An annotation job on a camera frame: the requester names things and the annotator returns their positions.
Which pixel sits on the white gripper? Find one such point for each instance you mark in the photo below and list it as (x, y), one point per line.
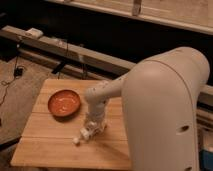
(94, 118)

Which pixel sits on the white plastic bottle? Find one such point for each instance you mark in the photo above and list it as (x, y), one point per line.
(88, 131)

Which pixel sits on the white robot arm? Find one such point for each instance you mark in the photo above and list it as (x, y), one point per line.
(161, 137)

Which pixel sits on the orange ceramic bowl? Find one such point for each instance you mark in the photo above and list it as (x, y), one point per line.
(64, 103)

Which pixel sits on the wooden board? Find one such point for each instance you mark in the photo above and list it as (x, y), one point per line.
(47, 142)

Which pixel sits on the black power adapter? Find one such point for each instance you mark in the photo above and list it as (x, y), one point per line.
(18, 72)

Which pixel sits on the small white box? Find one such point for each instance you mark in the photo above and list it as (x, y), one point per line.
(34, 33)

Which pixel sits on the blue box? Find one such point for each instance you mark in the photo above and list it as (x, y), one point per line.
(206, 160)

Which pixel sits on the wooden shelf edge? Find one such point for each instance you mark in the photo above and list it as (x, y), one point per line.
(193, 15)

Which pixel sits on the long grey metal rail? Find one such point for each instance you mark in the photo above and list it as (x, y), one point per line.
(83, 55)

